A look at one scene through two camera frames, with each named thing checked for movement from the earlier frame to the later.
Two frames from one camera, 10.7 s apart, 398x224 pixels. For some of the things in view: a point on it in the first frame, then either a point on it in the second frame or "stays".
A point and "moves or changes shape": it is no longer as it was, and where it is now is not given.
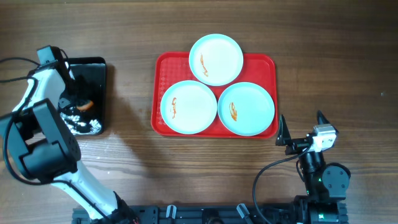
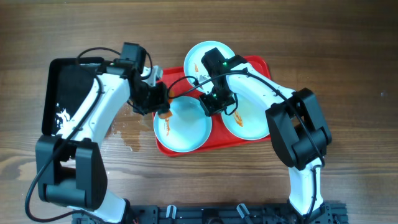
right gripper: [300, 144] → [216, 104]
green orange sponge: [86, 106] moves or changes shape
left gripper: [68, 101] → [162, 101]
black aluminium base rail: [324, 213] stays
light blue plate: [246, 109] stays
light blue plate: [188, 107] moves or changes shape
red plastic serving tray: [170, 68] → [180, 86]
